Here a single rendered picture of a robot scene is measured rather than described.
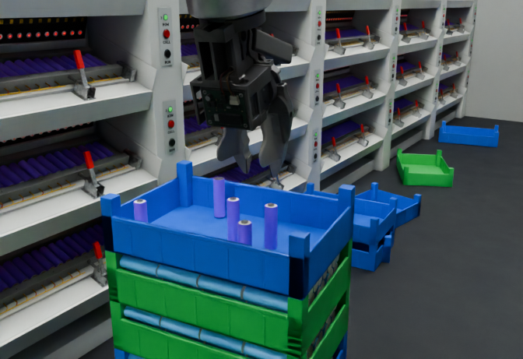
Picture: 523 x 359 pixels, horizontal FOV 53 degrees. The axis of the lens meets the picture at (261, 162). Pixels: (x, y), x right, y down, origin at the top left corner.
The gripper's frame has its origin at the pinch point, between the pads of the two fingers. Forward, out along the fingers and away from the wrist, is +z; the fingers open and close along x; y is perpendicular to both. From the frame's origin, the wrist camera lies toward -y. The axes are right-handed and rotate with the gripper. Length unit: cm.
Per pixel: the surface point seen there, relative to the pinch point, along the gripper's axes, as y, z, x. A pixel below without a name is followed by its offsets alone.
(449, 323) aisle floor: -44, 67, 20
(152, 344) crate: 14.1, 23.9, -13.7
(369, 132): -153, 78, -29
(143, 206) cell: 5.7, 6.2, -16.4
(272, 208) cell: -0.4, 7.4, 0.5
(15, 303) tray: 8, 35, -54
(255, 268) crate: 10.0, 8.5, 2.9
